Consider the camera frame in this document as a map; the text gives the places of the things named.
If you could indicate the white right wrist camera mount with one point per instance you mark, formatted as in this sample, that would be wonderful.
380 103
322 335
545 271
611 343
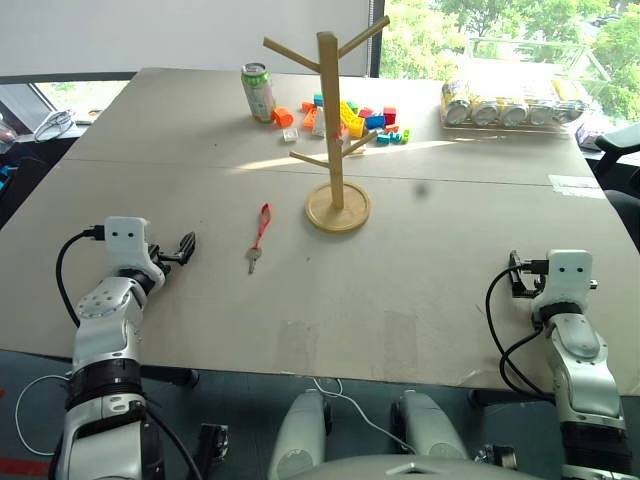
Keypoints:
567 277

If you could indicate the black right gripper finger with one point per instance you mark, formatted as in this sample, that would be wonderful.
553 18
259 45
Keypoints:
514 260

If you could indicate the silver left robot leg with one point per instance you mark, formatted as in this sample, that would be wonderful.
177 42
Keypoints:
297 435

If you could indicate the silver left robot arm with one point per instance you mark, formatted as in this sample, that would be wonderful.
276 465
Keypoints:
102 345

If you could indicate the small teal toy block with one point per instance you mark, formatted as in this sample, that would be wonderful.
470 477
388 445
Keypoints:
318 100

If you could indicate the large yellow toy block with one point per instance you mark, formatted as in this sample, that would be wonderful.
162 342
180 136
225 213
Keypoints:
352 121

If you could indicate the white toy block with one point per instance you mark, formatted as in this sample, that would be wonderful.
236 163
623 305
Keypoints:
319 122

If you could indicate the silver robot leg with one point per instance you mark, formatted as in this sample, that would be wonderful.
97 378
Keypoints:
432 425
297 435

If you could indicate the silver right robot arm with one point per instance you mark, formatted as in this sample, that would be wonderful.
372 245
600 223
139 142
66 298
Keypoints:
582 370

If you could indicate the clear toy block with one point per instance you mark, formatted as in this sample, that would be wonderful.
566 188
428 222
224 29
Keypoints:
290 136

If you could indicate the silver right robot leg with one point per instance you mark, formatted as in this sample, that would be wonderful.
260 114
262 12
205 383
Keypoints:
432 425

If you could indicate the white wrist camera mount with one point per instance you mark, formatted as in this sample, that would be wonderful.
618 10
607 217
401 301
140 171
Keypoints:
567 277
125 240

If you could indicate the orange round toy block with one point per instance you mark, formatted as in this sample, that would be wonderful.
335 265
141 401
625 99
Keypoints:
282 116

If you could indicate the shrink-wrapped pack of cans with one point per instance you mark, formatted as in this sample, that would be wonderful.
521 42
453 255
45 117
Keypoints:
515 127

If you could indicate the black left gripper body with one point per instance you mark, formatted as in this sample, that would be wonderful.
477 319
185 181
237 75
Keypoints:
159 259

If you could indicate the black window frame post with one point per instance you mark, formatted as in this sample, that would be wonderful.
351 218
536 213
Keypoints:
375 40

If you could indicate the wooden tree-shaped hanger stand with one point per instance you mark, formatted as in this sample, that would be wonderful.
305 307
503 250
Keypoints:
334 165

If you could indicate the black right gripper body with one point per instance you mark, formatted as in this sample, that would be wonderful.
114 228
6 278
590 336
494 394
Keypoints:
533 287

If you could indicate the green drink can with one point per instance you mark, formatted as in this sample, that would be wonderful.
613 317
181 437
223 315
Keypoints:
259 95

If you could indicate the green toy block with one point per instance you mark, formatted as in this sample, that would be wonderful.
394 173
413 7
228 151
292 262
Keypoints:
406 135

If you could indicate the red toy block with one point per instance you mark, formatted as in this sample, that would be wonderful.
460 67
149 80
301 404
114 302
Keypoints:
390 115

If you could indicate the black office chair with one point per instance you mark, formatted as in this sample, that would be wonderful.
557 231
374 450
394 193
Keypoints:
622 200

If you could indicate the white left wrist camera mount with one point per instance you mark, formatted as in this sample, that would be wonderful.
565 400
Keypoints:
125 240

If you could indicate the clear tape patch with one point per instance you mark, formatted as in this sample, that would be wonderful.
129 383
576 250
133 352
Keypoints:
574 184

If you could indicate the silver robot torso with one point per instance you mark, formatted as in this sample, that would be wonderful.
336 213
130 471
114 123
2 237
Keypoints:
410 470

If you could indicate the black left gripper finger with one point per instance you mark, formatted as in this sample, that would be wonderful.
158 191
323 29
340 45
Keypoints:
181 259
188 242

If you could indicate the blue toy block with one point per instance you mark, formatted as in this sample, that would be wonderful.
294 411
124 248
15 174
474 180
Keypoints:
375 121

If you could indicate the yellow white drink can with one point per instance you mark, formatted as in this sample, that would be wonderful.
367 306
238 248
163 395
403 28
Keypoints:
567 110
485 113
512 115
540 115
457 107

